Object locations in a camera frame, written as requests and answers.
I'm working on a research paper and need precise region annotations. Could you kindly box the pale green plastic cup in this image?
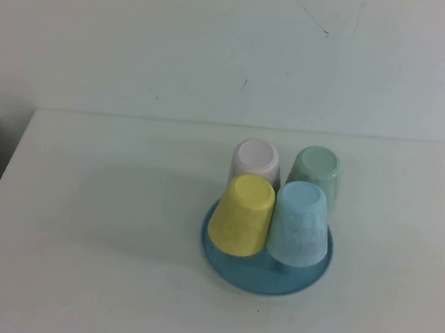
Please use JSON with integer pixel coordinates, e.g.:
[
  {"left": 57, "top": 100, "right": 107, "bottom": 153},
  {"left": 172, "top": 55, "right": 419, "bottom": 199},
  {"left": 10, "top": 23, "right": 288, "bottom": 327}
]
[{"left": 280, "top": 142, "right": 346, "bottom": 223}]

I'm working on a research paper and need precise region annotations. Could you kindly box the light blue plastic cup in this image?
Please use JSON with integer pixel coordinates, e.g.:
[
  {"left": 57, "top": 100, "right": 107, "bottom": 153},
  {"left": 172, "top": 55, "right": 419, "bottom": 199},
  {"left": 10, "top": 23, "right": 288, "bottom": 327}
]
[{"left": 262, "top": 179, "right": 336, "bottom": 272}]

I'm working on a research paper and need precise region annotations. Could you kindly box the blue cup stand with pegs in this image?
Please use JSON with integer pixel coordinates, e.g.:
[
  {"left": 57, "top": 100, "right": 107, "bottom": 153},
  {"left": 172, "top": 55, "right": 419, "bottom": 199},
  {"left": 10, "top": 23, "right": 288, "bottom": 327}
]
[{"left": 194, "top": 194, "right": 340, "bottom": 305}]

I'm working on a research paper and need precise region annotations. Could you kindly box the pale pink plastic cup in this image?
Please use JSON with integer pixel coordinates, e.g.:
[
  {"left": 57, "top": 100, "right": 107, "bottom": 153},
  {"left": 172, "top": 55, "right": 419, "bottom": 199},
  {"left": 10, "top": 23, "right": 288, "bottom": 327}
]
[{"left": 227, "top": 136, "right": 286, "bottom": 192}]

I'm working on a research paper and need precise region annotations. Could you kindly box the yellow plastic cup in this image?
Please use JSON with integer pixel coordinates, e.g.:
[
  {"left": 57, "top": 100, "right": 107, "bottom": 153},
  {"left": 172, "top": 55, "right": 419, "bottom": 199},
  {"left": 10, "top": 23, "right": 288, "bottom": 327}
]
[{"left": 204, "top": 169, "right": 279, "bottom": 261}]

